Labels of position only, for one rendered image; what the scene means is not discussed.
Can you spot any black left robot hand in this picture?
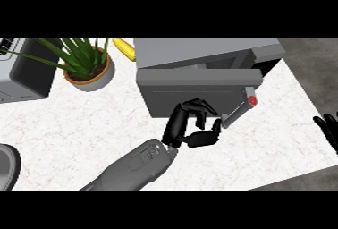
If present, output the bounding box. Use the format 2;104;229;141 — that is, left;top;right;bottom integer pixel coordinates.
160;98;223;149

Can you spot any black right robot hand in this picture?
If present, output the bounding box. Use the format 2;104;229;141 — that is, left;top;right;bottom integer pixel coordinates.
312;111;338;155

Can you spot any grey milk carton red cap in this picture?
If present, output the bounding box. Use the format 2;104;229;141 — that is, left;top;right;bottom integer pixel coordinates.
220;86;260;130

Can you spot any grey microwave body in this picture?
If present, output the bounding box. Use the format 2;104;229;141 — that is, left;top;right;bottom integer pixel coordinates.
133;38;288;79

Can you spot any green plant in grey pot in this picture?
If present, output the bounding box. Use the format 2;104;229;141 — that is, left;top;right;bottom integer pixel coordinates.
6;38;118;93

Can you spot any yellow corn cob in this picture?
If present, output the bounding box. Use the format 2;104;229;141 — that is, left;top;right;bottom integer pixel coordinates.
111;38;139;63

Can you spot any grey appliance with dark front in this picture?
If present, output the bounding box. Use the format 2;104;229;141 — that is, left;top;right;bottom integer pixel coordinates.
0;38;64;105

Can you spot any grey round dark-rimmed bowl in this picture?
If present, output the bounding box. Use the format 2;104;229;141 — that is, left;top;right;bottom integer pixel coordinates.
0;143;22;191

